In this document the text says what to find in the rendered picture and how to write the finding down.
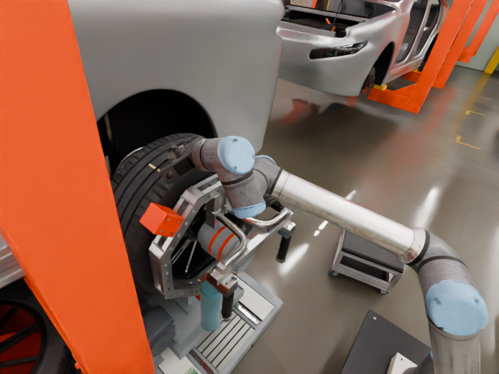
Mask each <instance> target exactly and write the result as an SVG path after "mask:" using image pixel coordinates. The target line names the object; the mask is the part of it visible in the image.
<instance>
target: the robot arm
mask: <svg viewBox="0 0 499 374"><path fill-rule="evenodd" d="M167 158H168V160H169V162H171V163H170V164H169V165H167V166H166V167H164V168H162V169H160V175H161V176H162V178H163V179H164V180H165V181H166V182H167V184H171V183H173V182H174V181H175V180H177V179H179V178H181V177H182V176H183V175H185V174H187V173H189V172H190V171H192V170H193V169H195V168H198V169H200V170H201V171H213V172H217V175H218V177H219V180H220V181H221V185H222V186H223V189H224V191H225V194H226V197H227V199H228V201H229V204H230V205H231V209H232V210H233V212H234V214H235V216H236V217H238V218H242V219H244V218H250V217H254V216H256V215H258V214H260V213H262V211H263V210H265V208H266V204H265V203H266V202H265V201H264V198H263V196H264V194H265V193H266V194H268V195H271V196H274V197H277V198H278V199H281V200H283V201H285V202H287V203H289V204H291V205H293V206H296V207H298V208H300V209H302V210H304V211H306V212H309V213H311V214H313V215H315V216H317V217H319V218H321V219H323V220H326V221H327V222H329V223H332V224H333V225H335V226H338V227H340V228H342V229H344V230H346V231H348V232H351V233H353V234H355V235H357V236H359V237H361V238H363V239H366V240H368V241H370V242H372V243H374V244H376V245H378V246H381V247H382V248H384V249H387V250H388V251H390V252H393V253H395V254H397V255H398V257H399V260H400V261H401V262H402V263H404V264H406V265H408V266H410V267H411V268H412V269H413V270H414V271H415V272H416V273H417V274H418V276H419V279H420V284H421V287H422V290H423V297H424V302H425V313H426V316H427V319H428V328H429V333H430V339H431V352H430V353H429V354H428V355H427V356H426V357H425V358H424V359H423V360H422V361H421V362H420V363H419V364H418V366H417V367H409V368H408V369H406V370H405V371H404V372H403V373H402V374H481V368H480V329H483V328H484V327H485V325H486V324H487V321H488V311H487V308H486V303H485V301H484V299H483V297H482V295H481V294H480V293H479V291H478V289H477V287H476V285H475V283H474V281H473V279H472V276H471V274H470V272H469V270H468V267H467V265H466V263H465V262H464V261H463V259H462V258H461V257H460V256H459V254H458V253H456V251H455V250H453V248H452V247H450V246H449V245H448V244H447V243H445V242H444V241H443V240H441V239H440V238H439V237H438V236H436V235H435V234H432V233H431V232H429V231H427V230H425V229H423V228H420V227H415V228H412V229H410V228H408V227H406V226H404V225H402V224H400V223H397V222H395V221H393V220H391V219H389V218H387V217H384V216H382V215H381V214H377V213H376V212H374V211H371V210H370V209H367V208H365V207H363V206H361V205H358V204H356V203H354V202H352V201H350V200H347V199H345V198H343V197H341V196H339V195H337V194H334V193H333V192H331V191H328V190H326V189H324V188H322V187H319V186H317V185H315V184H313V183H310V182H308V181H306V180H304V179H302V178H300V177H297V176H296V175H294V174H291V173H289V172H287V171H285V170H284V169H283V168H280V167H278V166H277V165H276V163H275V161H274V160H273V159H272V158H271V157H268V156H265V155H260V156H257V157H255V152H254V149H253V147H252V145H251V144H250V142H249V141H248V140H246V139H244V138H243V137H235V136H228V137H221V138H212V139H204V138H203V139H201V137H192V138H191V139H190V140H188V141H187V142H185V143H184V144H183V145H182V146H180V147H178V146H177V145H173V146H172V147H171V148H169V150H168V152H167Z"/></svg>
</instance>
